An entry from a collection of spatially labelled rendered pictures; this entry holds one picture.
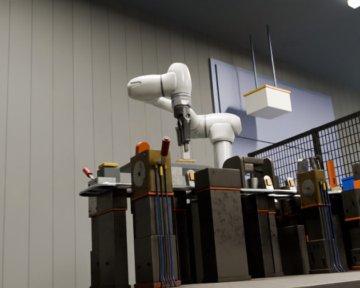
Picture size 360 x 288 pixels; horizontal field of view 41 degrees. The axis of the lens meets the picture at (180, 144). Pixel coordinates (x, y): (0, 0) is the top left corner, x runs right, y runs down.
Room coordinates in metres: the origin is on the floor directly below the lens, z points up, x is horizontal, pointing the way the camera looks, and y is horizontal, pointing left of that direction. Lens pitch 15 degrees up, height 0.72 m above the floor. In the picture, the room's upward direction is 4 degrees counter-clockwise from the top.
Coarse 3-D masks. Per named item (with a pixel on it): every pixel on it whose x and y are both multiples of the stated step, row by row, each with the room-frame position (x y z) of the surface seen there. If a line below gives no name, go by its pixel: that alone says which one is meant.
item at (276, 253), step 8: (272, 200) 1.77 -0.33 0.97; (272, 208) 1.77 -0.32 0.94; (272, 216) 1.77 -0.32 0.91; (272, 224) 1.77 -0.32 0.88; (272, 232) 1.76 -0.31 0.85; (272, 240) 1.76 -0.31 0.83; (272, 248) 1.76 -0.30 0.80; (272, 256) 1.77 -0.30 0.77; (280, 264) 1.77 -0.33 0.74; (280, 272) 1.77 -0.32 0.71
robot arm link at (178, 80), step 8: (176, 64) 1.97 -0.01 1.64; (168, 72) 1.99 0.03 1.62; (176, 72) 1.96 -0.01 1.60; (184, 72) 1.96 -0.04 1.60; (168, 80) 1.96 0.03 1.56; (176, 80) 1.96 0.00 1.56; (184, 80) 1.96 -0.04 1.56; (168, 88) 1.97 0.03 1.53; (176, 88) 1.96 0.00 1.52; (184, 88) 1.97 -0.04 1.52; (168, 96) 2.02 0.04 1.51
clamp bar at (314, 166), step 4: (312, 156) 2.15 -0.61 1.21; (316, 156) 2.14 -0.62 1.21; (320, 156) 2.14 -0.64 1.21; (312, 160) 2.15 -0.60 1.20; (316, 160) 2.15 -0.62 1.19; (312, 164) 2.16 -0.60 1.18; (316, 164) 2.17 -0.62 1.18; (312, 168) 2.16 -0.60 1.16; (316, 168) 2.15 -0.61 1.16; (320, 168) 2.16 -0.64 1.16
